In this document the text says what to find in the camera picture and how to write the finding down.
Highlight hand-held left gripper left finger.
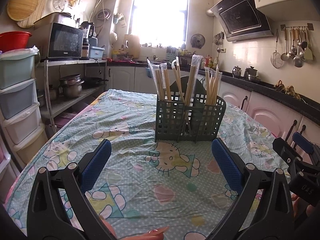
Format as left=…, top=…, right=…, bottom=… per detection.
left=26, top=139, right=118, bottom=240

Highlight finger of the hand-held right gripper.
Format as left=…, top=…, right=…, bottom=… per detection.
left=292, top=132, right=314, bottom=156
left=272, top=137, right=298, bottom=170

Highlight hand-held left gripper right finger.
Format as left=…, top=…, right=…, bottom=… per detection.
left=207, top=137, right=294, bottom=240

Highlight green plastic utensil basket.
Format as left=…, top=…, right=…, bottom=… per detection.
left=154, top=76, right=227, bottom=142

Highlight set of bamboo chopsticks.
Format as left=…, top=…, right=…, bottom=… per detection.
left=147, top=55, right=223, bottom=135

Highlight person's right hand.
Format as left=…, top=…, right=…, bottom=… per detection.
left=292, top=194, right=320, bottom=218

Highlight white base cabinets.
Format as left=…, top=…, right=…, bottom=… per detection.
left=107, top=65, right=320, bottom=143

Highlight light blue cartoon print tablecloth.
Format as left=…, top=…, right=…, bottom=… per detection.
left=4, top=89, right=293, bottom=240

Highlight ginger roots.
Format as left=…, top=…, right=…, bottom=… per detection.
left=274, top=80, right=302, bottom=98

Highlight black stone countertop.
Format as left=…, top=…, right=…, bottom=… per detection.
left=107, top=60, right=320, bottom=117

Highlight large steel ladle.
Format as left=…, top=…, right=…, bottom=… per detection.
left=293, top=29, right=304, bottom=68

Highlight stacked steel pots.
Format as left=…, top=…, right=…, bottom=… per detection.
left=59, top=74, right=85, bottom=98

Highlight black frying pan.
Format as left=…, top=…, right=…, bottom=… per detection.
left=82, top=77, right=109, bottom=85

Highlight steel kettle with lid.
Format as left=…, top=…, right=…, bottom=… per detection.
left=244, top=66, right=259, bottom=82

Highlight steel slotted ladle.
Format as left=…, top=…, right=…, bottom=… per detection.
left=280, top=28, right=290, bottom=61

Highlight pale green spatula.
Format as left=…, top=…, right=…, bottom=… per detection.
left=303, top=27, right=314, bottom=61

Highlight steel serving spoon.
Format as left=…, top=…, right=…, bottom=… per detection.
left=289, top=28, right=298, bottom=58

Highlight black ladle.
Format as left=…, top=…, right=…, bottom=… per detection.
left=301, top=27, right=308, bottom=50

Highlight pastel plastic drawer unit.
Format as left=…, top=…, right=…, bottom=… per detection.
left=0, top=49, right=48, bottom=165

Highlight cluster of condiment bottles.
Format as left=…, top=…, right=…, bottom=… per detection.
left=204, top=54, right=219, bottom=68

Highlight metal shelf rack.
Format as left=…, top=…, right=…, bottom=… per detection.
left=37, top=59, right=108, bottom=135

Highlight black dish rack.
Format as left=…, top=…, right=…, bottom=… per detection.
left=178, top=50, right=194, bottom=67

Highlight small hanging kitchen tools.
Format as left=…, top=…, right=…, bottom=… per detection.
left=213, top=32, right=225, bottom=53

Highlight wooden cutting board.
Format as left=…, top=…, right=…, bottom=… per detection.
left=124, top=34, right=140, bottom=58

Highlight black blender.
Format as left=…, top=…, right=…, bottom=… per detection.
left=80, top=21, right=96, bottom=59

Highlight black microwave oven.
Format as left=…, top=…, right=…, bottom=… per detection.
left=35, top=22, right=84, bottom=59

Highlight black glass range hood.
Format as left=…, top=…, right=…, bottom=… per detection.
left=210, top=0, right=273, bottom=42

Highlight red plastic basin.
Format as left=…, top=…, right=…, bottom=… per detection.
left=0, top=31, right=32, bottom=53

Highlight round straw mat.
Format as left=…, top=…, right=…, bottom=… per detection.
left=16, top=0, right=47, bottom=28

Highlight kitchen window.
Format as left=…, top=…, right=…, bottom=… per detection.
left=130, top=0, right=189, bottom=48

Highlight white round steamer plate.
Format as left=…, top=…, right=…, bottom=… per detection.
left=52, top=0, right=72, bottom=12

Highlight round woven bamboo tray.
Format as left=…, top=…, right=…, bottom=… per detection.
left=7, top=0, right=40, bottom=22

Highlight wire mesh skimmer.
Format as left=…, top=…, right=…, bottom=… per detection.
left=270, top=29, right=285, bottom=69

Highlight small round wall fan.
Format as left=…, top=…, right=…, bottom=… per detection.
left=190, top=34, right=205, bottom=48

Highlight green wall cup holder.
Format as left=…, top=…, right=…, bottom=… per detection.
left=113, top=12, right=127, bottom=28

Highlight coiled hose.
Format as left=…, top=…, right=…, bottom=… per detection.
left=96, top=9, right=112, bottom=20

